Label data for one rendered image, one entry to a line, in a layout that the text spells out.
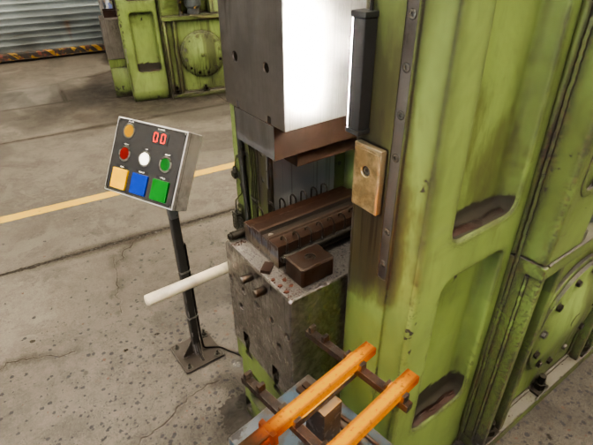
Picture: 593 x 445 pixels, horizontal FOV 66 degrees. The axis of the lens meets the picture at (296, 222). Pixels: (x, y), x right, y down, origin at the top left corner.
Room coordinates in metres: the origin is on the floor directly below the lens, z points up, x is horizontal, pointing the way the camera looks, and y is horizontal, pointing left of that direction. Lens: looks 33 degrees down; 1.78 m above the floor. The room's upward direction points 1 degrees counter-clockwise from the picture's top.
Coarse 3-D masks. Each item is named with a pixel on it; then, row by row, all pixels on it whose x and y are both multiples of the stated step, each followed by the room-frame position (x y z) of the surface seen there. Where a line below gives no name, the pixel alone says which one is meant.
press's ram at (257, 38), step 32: (224, 0) 1.27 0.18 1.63; (256, 0) 1.14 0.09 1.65; (288, 0) 1.07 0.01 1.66; (320, 0) 1.12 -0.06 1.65; (352, 0) 1.17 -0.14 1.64; (224, 32) 1.28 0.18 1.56; (256, 32) 1.15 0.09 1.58; (288, 32) 1.07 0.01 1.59; (320, 32) 1.12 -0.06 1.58; (224, 64) 1.29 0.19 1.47; (256, 64) 1.16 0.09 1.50; (288, 64) 1.07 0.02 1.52; (320, 64) 1.12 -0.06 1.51; (256, 96) 1.16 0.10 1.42; (288, 96) 1.07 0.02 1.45; (320, 96) 1.12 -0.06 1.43; (288, 128) 1.07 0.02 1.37
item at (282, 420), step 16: (352, 352) 0.75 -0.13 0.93; (368, 352) 0.75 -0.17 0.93; (336, 368) 0.71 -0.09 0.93; (352, 368) 0.71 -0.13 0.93; (320, 384) 0.66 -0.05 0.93; (336, 384) 0.67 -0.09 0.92; (304, 400) 0.62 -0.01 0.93; (320, 400) 0.64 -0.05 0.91; (288, 416) 0.59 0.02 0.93; (256, 432) 0.55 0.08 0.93; (272, 432) 0.55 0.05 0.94
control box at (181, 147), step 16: (144, 128) 1.58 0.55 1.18; (160, 128) 1.55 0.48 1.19; (128, 144) 1.58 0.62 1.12; (144, 144) 1.55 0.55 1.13; (160, 144) 1.52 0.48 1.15; (176, 144) 1.49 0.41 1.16; (192, 144) 1.50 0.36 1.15; (112, 160) 1.58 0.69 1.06; (128, 160) 1.55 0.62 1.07; (160, 160) 1.49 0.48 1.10; (176, 160) 1.46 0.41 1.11; (192, 160) 1.49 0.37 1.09; (128, 176) 1.52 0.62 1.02; (160, 176) 1.46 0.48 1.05; (176, 176) 1.43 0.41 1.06; (192, 176) 1.48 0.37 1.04; (128, 192) 1.48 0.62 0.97; (176, 192) 1.41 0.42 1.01; (176, 208) 1.39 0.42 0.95
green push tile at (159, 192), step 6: (156, 180) 1.45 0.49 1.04; (156, 186) 1.44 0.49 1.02; (162, 186) 1.42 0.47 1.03; (168, 186) 1.42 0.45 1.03; (150, 192) 1.43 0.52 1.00; (156, 192) 1.42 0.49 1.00; (162, 192) 1.41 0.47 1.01; (168, 192) 1.41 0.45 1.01; (150, 198) 1.42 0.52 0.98; (156, 198) 1.41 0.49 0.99; (162, 198) 1.40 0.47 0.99
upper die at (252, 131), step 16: (240, 112) 1.24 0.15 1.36; (240, 128) 1.24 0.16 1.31; (256, 128) 1.17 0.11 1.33; (272, 128) 1.11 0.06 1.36; (304, 128) 1.16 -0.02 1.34; (320, 128) 1.19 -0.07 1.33; (336, 128) 1.22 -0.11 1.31; (256, 144) 1.17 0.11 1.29; (272, 144) 1.11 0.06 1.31; (288, 144) 1.13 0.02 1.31; (304, 144) 1.16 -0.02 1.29; (320, 144) 1.19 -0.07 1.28
